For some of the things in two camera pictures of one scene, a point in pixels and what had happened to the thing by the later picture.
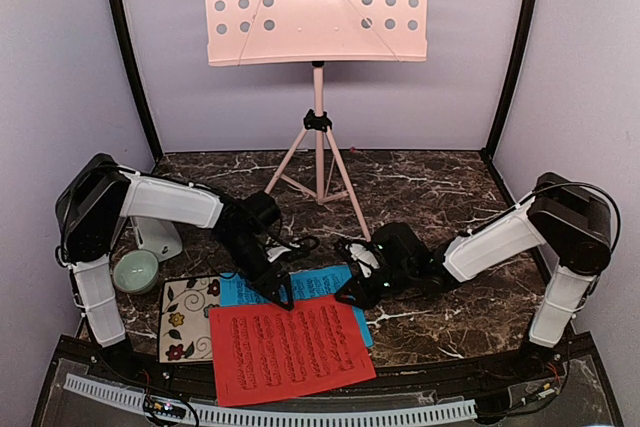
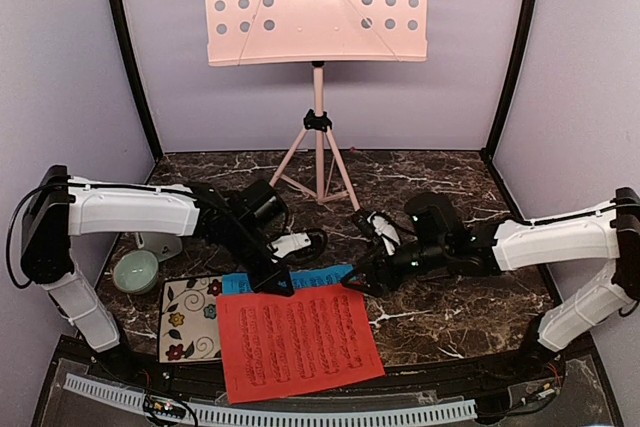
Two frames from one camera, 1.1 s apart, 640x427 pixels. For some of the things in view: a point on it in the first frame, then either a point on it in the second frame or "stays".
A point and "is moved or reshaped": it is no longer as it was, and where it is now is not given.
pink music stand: (269, 6) stays
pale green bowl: (135, 271) stays
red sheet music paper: (268, 350) is moved or reshaped
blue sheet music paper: (235, 291) → (234, 284)
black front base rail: (552, 387) stays
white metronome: (157, 236) stays
